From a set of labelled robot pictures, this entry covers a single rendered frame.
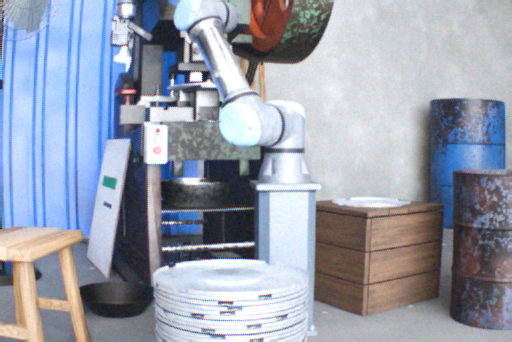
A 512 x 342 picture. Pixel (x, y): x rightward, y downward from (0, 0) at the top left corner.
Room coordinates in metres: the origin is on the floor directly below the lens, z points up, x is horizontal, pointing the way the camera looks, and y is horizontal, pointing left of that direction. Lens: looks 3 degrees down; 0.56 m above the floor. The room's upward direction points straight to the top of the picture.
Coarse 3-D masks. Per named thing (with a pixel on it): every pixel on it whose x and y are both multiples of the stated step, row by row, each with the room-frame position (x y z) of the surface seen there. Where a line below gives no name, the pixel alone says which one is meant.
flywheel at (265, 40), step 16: (256, 0) 2.83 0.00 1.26; (272, 0) 2.65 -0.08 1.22; (288, 0) 2.49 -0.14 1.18; (256, 16) 2.83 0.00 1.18; (272, 16) 2.65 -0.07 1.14; (288, 16) 2.42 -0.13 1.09; (256, 32) 2.78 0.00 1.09; (272, 32) 2.65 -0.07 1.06; (256, 48) 2.74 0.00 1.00; (272, 48) 2.57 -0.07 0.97
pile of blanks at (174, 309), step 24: (168, 312) 1.02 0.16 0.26; (192, 312) 0.97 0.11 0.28; (216, 312) 0.95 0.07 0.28; (240, 312) 0.95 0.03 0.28; (264, 312) 0.97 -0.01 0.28; (288, 312) 1.00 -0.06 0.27; (168, 336) 1.00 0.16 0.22; (192, 336) 0.96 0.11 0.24; (216, 336) 0.96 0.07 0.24; (240, 336) 0.95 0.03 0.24; (264, 336) 0.96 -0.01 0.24; (288, 336) 1.01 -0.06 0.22
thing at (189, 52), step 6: (180, 42) 2.44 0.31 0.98; (186, 42) 2.39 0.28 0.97; (192, 42) 2.37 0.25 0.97; (180, 48) 2.43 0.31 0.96; (186, 48) 2.39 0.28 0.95; (192, 48) 2.37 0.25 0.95; (198, 48) 2.38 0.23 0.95; (180, 54) 2.43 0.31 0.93; (186, 54) 2.39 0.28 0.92; (192, 54) 2.37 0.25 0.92; (198, 54) 2.38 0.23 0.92; (180, 60) 2.43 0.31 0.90; (186, 60) 2.39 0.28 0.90; (192, 60) 2.38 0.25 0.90; (198, 60) 2.38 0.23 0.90
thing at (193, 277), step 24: (192, 264) 1.21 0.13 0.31; (216, 264) 1.22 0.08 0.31; (240, 264) 1.22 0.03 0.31; (264, 264) 1.22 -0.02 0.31; (168, 288) 1.00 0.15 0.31; (192, 288) 1.00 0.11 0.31; (216, 288) 1.00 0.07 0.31; (240, 288) 1.01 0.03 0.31; (264, 288) 1.01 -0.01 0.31; (288, 288) 0.99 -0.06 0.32
